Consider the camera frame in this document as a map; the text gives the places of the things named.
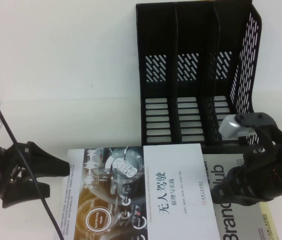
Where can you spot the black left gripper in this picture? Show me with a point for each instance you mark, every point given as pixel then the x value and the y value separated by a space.
pixel 16 165

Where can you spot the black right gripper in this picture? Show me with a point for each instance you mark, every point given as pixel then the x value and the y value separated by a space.
pixel 268 172

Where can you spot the white self-driving book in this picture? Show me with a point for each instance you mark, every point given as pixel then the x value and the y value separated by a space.
pixel 181 175

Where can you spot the grey brand club book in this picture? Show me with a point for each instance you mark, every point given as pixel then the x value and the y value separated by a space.
pixel 231 225

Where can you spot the pale yellow book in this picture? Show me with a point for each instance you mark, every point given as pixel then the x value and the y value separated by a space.
pixel 268 225

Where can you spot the black perforated book stand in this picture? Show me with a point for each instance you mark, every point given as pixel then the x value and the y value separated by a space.
pixel 156 37

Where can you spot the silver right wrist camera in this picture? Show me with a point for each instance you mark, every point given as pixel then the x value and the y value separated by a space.
pixel 231 127

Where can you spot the dark grey camera bracket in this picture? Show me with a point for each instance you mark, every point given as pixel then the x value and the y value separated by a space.
pixel 256 118

